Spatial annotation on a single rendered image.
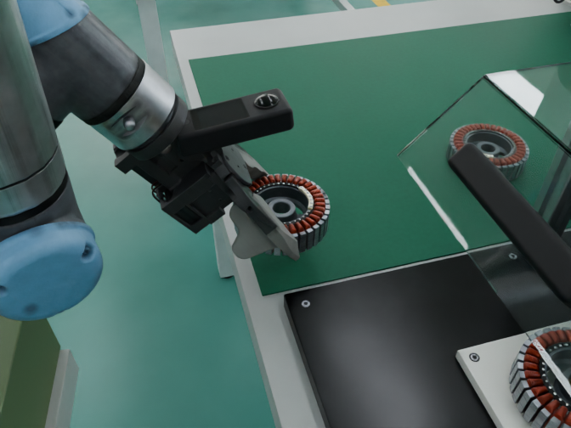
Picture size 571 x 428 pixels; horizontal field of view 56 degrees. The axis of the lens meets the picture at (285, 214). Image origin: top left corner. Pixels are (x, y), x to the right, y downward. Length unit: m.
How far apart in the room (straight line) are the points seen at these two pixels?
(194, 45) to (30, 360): 0.78
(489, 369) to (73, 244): 0.40
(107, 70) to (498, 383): 0.45
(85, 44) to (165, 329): 1.18
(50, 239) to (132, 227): 1.50
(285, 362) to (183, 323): 0.99
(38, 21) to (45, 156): 0.14
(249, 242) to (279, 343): 0.12
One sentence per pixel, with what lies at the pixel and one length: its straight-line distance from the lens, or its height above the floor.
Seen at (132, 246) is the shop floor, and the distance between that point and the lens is 1.79.
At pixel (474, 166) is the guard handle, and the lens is 0.32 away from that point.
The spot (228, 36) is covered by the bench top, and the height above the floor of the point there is 0.75.
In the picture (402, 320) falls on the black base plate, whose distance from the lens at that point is 0.60.
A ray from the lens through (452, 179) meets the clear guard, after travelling 0.37.
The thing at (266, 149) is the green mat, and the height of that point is 0.75.
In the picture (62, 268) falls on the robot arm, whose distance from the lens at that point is 0.37.
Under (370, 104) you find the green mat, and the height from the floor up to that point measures 0.75.
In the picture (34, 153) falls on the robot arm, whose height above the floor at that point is 1.06.
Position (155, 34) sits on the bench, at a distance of 1.67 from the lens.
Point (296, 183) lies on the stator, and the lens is 0.64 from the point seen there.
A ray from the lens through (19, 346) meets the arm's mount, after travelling 0.54.
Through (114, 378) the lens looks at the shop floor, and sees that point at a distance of 1.50.
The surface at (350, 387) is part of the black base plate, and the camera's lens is 0.55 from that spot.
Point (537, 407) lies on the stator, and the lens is 0.53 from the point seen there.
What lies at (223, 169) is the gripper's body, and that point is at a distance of 0.52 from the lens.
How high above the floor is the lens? 1.24
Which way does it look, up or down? 43 degrees down
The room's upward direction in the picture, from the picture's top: straight up
